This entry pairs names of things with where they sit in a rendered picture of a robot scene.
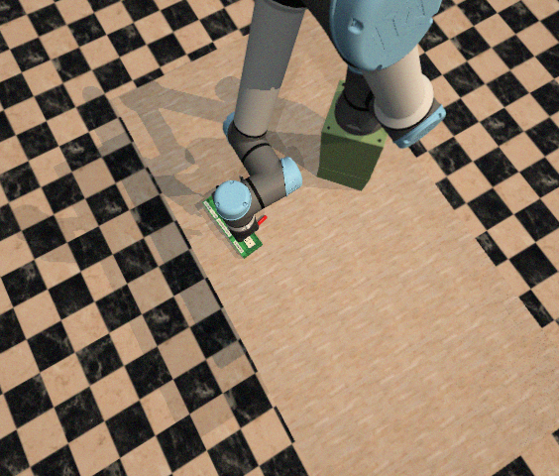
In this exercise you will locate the green three-compartment bin rack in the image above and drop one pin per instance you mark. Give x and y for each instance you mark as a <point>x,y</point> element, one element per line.
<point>240,246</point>

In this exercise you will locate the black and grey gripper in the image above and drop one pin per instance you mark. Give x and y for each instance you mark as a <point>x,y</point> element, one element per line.
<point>240,234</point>

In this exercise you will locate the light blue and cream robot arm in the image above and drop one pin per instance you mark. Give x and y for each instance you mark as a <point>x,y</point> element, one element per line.
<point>373,37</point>

